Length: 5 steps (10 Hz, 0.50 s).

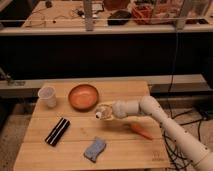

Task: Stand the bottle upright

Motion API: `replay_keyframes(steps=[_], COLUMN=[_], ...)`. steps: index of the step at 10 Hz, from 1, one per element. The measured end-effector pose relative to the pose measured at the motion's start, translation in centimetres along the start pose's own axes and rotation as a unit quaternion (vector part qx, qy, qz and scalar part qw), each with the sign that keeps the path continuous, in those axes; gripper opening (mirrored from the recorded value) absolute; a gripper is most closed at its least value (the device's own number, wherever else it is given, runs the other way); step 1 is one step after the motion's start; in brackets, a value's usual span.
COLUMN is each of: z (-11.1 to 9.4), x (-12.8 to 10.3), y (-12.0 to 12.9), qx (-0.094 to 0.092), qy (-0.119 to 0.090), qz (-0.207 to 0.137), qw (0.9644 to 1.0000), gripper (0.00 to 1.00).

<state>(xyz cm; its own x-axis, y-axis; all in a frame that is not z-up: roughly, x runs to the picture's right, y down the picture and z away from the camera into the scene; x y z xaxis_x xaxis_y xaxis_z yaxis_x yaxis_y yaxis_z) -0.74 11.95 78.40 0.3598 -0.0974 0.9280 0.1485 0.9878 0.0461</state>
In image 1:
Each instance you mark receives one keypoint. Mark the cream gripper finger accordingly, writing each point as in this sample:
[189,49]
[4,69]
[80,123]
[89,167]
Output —
[109,119]
[107,103]

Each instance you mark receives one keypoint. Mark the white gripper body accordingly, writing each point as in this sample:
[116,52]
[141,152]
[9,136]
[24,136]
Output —
[123,109]

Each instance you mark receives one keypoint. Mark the clear plastic bottle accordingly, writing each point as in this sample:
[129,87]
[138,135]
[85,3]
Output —
[103,111]

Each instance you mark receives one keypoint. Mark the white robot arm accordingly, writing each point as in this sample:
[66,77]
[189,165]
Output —
[197,153]

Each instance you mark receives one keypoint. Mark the orange wooden bowl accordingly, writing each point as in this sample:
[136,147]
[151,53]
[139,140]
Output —
[83,97]

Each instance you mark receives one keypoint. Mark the orange carrot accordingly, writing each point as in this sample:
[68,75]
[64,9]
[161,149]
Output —
[139,130]

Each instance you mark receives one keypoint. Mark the blue sponge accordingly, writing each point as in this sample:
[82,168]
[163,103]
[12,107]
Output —
[95,149]

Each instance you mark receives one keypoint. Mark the black striped rectangular block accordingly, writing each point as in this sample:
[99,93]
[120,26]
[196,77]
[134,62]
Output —
[57,132]

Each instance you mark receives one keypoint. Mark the translucent plastic cup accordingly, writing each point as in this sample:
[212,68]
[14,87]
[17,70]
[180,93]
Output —
[48,96]

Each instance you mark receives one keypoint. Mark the black object on bench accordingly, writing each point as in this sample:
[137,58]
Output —
[119,17]

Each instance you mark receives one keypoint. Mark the orange basket on bench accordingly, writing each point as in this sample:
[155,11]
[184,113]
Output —
[142,14]

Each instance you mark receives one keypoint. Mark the metal clamp at left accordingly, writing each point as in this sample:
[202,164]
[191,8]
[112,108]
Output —
[9,80]

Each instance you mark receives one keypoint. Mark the grey metal post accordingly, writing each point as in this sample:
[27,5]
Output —
[87,4]

